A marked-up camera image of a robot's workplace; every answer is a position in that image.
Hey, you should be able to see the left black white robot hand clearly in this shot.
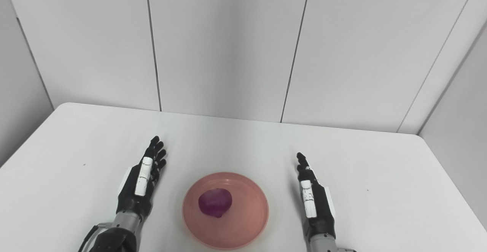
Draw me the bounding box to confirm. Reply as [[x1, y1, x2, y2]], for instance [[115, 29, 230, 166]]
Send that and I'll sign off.
[[116, 136, 167, 222]]

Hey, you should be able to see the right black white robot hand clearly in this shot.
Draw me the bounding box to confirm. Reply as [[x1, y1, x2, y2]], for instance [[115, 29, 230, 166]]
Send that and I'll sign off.
[[296, 152, 336, 241]]

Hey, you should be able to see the purple red onion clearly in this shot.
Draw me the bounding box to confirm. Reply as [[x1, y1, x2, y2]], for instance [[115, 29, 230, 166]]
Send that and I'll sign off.
[[198, 188, 233, 219]]

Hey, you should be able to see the pink round plate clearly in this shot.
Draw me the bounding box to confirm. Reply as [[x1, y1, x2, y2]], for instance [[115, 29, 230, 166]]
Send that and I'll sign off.
[[182, 172, 270, 250]]

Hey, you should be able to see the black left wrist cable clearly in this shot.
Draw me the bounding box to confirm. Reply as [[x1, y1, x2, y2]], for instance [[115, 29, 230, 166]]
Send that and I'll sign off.
[[78, 223, 113, 252]]

